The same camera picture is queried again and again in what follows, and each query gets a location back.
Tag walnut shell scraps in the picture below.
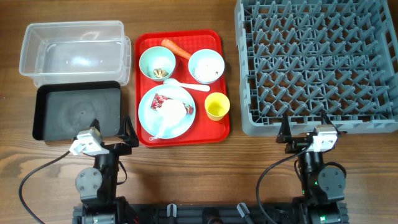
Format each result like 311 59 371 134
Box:
154 68 169 78

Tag yellow plastic cup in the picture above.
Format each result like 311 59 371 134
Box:
205 92 230 121

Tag green bowl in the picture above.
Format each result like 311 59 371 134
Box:
139 46 176 82

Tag white rice leftovers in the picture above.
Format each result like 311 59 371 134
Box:
193 58 223 82

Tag black plastic tray bin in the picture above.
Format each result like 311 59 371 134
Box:
32 81 122 141

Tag clear plastic storage bin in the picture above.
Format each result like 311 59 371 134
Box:
19 21 132 87

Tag red serving tray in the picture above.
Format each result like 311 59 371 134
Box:
134 29 230 147

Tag grey dishwasher rack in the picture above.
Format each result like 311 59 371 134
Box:
234 0 397 136

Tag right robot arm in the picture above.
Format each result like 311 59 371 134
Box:
276 113 349 224

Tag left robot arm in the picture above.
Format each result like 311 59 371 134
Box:
69 115 139 224

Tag light blue plate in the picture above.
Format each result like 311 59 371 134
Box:
138 84 196 139

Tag white tissue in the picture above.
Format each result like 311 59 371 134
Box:
150 100 187 141

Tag orange carrot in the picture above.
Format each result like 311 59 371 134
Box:
161 39 192 60

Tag red snack wrapper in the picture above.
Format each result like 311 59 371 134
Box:
150 93 194 114

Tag light blue bowl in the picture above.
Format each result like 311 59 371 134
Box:
188 49 225 85

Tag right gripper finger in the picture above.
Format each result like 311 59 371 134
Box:
321 111 341 136
275 113 292 144

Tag white plastic spoon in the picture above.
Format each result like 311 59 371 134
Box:
164 78 210 92

